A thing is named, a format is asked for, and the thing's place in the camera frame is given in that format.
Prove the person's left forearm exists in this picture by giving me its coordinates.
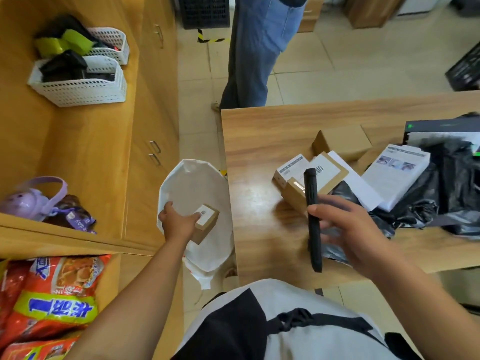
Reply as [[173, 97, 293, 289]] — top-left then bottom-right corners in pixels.
[[65, 238, 194, 360]]

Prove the large white plastic basket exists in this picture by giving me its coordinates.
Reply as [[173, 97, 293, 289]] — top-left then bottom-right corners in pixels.
[[27, 55, 128, 108]]

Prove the plain cardboard box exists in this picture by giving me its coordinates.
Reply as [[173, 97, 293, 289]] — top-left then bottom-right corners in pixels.
[[311, 124, 373, 162]]

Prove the white woven sack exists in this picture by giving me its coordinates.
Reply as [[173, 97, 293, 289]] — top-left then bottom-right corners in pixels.
[[157, 159, 235, 290]]

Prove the white box with pictures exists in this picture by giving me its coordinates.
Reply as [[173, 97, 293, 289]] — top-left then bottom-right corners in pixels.
[[361, 144, 431, 213]]

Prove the black strap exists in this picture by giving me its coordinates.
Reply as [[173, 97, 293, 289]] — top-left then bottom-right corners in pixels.
[[265, 307, 388, 348]]

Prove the small white box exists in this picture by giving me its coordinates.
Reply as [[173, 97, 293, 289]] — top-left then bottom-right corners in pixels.
[[272, 153, 310, 190]]

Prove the flat white box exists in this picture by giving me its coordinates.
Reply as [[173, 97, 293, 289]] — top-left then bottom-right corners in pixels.
[[328, 150, 384, 213]]

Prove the small labelled cardboard box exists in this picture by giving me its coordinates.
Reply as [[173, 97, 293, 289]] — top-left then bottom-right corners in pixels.
[[189, 204, 220, 246]]

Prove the cardboard box with white label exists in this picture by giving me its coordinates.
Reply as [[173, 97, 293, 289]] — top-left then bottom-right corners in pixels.
[[281, 151, 350, 219]]

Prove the person's right forearm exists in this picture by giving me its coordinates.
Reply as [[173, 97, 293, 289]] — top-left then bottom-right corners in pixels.
[[369, 255, 480, 360]]

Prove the person's right hand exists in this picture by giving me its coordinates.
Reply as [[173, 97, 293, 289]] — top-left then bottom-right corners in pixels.
[[307, 195, 395, 280]]

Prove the wooden furniture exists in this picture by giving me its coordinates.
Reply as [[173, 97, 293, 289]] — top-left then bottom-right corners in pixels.
[[344, 0, 408, 30]]

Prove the small white plastic basket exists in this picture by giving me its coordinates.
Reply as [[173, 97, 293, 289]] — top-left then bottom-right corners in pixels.
[[80, 27, 130, 66]]

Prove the person's left hand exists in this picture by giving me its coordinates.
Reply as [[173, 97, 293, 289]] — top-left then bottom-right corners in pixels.
[[158, 201, 202, 244]]

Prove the black plastic crate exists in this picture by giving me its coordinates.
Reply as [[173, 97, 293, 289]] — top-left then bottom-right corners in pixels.
[[445, 42, 480, 91], [176, 0, 231, 30]]

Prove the black handheld scanner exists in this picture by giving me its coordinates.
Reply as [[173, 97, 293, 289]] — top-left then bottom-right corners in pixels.
[[303, 168, 323, 274]]

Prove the black box with green light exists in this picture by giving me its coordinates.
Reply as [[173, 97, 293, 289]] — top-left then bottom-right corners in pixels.
[[403, 115, 480, 147]]

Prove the black bundle of items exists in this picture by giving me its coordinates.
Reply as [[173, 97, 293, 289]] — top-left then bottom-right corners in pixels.
[[34, 14, 99, 40]]

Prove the small black plastic bag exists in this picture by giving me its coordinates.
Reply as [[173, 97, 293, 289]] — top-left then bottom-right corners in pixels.
[[319, 180, 397, 266]]

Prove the black pouch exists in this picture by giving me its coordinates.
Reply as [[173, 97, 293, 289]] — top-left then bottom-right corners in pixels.
[[39, 49, 89, 83]]

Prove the wooden drawer unit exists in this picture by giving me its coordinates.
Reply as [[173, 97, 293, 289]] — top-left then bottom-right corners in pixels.
[[298, 0, 325, 33]]

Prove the purple snack packet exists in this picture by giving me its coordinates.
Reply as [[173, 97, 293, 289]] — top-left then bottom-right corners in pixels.
[[44, 194, 98, 235]]

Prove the purple toy bottle with strap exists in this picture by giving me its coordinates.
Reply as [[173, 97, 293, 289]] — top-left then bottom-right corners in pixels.
[[0, 176, 69, 223]]

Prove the wooden cabinet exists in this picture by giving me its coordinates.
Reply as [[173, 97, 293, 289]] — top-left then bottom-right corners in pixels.
[[0, 0, 185, 360]]

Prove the large black plastic bag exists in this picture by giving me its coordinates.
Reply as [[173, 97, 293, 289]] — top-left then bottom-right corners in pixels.
[[388, 138, 480, 237]]

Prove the white and black shirt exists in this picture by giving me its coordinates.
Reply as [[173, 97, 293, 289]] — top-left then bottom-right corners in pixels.
[[170, 279, 425, 360]]

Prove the large red noodle packet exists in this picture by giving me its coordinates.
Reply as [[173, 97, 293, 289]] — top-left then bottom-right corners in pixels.
[[0, 254, 112, 350]]

